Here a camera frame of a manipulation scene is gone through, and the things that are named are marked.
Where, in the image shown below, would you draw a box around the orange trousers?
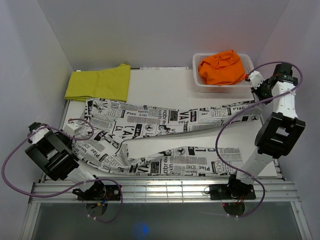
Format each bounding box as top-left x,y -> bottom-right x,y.
198,50 -> 246,86

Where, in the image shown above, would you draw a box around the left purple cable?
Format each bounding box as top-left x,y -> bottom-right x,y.
1,118 -> 124,224

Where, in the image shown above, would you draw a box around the aluminium rail frame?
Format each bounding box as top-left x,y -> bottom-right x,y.
21,174 -> 312,240

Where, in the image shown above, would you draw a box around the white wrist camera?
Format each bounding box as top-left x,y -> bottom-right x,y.
244,70 -> 265,90
62,122 -> 81,137

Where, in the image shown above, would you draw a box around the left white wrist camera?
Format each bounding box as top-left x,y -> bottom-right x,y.
62,122 -> 81,137

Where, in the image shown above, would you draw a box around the white plastic basket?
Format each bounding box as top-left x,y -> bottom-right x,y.
192,53 -> 253,94

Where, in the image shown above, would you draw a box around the folded yellow-green trousers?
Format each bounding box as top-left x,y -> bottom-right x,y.
64,64 -> 131,102

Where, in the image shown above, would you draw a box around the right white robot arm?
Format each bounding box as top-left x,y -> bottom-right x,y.
225,62 -> 306,199

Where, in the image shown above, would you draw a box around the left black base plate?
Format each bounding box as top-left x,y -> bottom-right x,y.
72,184 -> 121,202

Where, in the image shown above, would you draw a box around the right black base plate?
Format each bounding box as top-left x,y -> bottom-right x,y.
204,183 -> 256,201

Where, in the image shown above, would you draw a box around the newspaper print trousers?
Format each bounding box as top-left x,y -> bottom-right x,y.
72,98 -> 263,176

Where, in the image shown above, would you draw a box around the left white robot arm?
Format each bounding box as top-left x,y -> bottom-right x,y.
25,122 -> 107,201

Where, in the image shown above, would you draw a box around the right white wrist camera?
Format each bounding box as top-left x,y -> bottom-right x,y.
244,70 -> 265,90

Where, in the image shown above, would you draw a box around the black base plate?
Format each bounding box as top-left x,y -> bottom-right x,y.
72,184 -> 121,202
204,183 -> 256,201

